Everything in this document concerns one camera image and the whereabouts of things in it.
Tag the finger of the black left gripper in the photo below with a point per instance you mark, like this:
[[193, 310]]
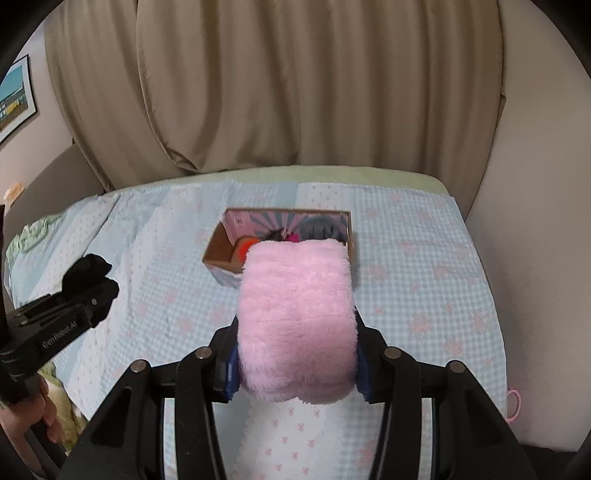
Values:
[[89, 301]]

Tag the framed wall picture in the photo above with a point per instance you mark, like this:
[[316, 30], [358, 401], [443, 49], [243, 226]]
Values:
[[17, 104]]

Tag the pink ring object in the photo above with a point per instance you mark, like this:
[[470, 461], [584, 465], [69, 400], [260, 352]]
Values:
[[514, 405]]

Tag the orange fluffy pompom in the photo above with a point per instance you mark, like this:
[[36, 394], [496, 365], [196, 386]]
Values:
[[241, 249]]

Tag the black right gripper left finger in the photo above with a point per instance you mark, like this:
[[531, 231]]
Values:
[[125, 437]]

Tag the green mattress sheet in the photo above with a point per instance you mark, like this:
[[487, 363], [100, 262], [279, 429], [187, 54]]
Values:
[[300, 175]]

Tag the black printed scarf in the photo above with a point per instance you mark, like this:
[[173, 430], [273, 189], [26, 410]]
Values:
[[278, 235]]

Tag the beige curtain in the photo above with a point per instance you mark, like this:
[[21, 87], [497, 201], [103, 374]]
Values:
[[153, 90]]

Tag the blue-grey fluffy cloth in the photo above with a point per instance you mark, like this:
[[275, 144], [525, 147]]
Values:
[[320, 228]]

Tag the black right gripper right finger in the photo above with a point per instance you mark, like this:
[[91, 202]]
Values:
[[471, 438]]

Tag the black soft cloth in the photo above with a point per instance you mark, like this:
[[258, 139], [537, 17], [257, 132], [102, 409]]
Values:
[[85, 273]]

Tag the pink teal cardboard box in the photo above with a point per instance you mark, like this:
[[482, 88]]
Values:
[[242, 228]]

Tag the checkered floral bed cover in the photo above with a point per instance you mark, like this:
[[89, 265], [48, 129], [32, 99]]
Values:
[[465, 324]]

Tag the person's left hand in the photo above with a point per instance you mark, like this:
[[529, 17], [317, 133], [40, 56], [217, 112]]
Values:
[[16, 419]]

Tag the pink fluffy cloth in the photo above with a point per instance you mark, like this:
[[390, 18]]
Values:
[[296, 322]]

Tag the magenta soft item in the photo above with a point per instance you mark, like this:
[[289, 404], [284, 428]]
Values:
[[293, 237]]

